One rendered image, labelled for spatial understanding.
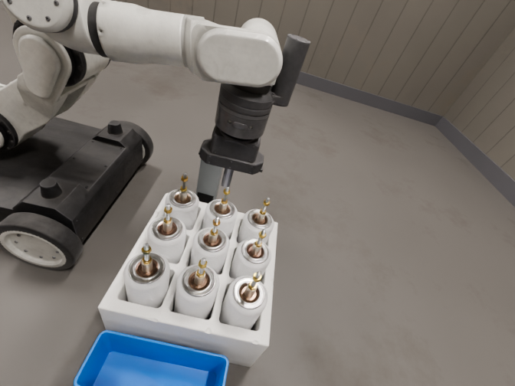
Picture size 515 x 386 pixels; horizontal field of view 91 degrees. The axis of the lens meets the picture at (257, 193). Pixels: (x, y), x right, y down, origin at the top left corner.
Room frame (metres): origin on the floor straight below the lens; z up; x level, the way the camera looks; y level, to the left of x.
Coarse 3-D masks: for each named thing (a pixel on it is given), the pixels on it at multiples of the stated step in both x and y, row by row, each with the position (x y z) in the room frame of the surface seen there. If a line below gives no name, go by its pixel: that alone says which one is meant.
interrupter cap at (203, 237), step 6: (210, 228) 0.44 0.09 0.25; (198, 234) 0.40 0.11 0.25; (204, 234) 0.41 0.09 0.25; (222, 234) 0.43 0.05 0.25; (198, 240) 0.39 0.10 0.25; (204, 240) 0.39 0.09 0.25; (216, 240) 0.41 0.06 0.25; (222, 240) 0.41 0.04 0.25; (204, 246) 0.38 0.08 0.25; (210, 246) 0.38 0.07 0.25; (216, 246) 0.39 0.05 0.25; (222, 246) 0.40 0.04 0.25
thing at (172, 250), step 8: (152, 224) 0.39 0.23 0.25; (184, 224) 0.43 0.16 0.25; (184, 232) 0.40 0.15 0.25; (152, 240) 0.35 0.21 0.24; (160, 240) 0.35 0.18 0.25; (168, 240) 0.36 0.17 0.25; (176, 240) 0.37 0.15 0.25; (184, 240) 0.40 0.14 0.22; (152, 248) 0.35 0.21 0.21; (160, 248) 0.35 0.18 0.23; (168, 248) 0.35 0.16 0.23; (176, 248) 0.37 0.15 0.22; (168, 256) 0.35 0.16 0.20; (176, 256) 0.37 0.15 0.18
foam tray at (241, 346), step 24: (240, 216) 0.59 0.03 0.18; (144, 240) 0.38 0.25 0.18; (192, 240) 0.43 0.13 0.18; (120, 288) 0.24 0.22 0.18; (120, 312) 0.20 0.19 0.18; (144, 312) 0.21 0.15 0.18; (168, 312) 0.23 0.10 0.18; (216, 312) 0.26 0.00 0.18; (264, 312) 0.30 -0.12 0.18; (144, 336) 0.20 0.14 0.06; (168, 336) 0.21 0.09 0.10; (192, 336) 0.21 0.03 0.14; (216, 336) 0.22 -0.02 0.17; (240, 336) 0.23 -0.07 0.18; (264, 336) 0.25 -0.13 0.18; (240, 360) 0.23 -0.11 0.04
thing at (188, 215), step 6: (168, 198) 0.49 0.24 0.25; (174, 210) 0.46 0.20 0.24; (180, 210) 0.47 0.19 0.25; (186, 210) 0.48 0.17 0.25; (192, 210) 0.49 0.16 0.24; (174, 216) 0.46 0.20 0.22; (180, 216) 0.46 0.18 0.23; (186, 216) 0.47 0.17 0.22; (192, 216) 0.49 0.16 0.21; (186, 222) 0.47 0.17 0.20; (192, 222) 0.49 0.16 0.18; (186, 228) 0.48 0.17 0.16; (192, 228) 0.50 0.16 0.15
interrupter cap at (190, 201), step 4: (172, 192) 0.51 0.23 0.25; (176, 192) 0.52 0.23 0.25; (188, 192) 0.54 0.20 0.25; (192, 192) 0.54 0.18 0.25; (172, 196) 0.50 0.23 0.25; (176, 196) 0.51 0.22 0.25; (188, 196) 0.52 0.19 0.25; (192, 196) 0.53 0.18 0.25; (172, 200) 0.49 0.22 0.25; (176, 200) 0.49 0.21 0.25; (188, 200) 0.51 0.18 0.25; (192, 200) 0.51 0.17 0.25; (176, 204) 0.47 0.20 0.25; (180, 204) 0.48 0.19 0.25; (184, 204) 0.49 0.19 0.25; (188, 204) 0.49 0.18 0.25; (192, 204) 0.50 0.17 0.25
